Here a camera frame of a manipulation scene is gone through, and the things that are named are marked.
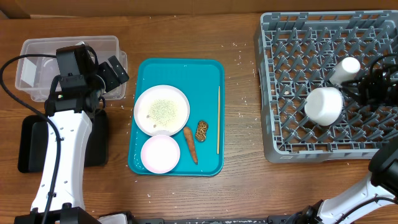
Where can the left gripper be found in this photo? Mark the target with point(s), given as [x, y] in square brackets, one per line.
[112, 81]

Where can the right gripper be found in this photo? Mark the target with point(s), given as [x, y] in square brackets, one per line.
[366, 87]

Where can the white cup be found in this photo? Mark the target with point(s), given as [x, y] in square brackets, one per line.
[345, 70]

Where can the large white dinner plate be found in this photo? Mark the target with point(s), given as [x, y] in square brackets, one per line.
[161, 110]

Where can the pale green bowl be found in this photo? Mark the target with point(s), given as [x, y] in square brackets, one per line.
[324, 105]

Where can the brown patterned food piece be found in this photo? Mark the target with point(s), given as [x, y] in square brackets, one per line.
[202, 128]

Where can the wooden chopstick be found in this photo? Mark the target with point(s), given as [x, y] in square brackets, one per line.
[218, 123]

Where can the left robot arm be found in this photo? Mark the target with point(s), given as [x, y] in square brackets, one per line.
[69, 110]

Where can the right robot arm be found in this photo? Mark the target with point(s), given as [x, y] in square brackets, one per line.
[377, 189]

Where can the clear plastic waste bin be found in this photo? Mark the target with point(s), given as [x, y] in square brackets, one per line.
[35, 74]

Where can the grey dishwasher rack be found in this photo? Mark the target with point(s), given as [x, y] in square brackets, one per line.
[296, 52]

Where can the orange carrot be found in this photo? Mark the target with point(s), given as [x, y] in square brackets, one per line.
[190, 142]

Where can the small pink plate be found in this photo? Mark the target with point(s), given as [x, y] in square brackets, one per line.
[160, 154]

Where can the black plastic tray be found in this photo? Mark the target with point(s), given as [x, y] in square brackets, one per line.
[34, 138]

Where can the teal serving tray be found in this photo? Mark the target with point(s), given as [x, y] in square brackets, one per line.
[199, 80]

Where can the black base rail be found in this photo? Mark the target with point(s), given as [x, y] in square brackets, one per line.
[214, 221]

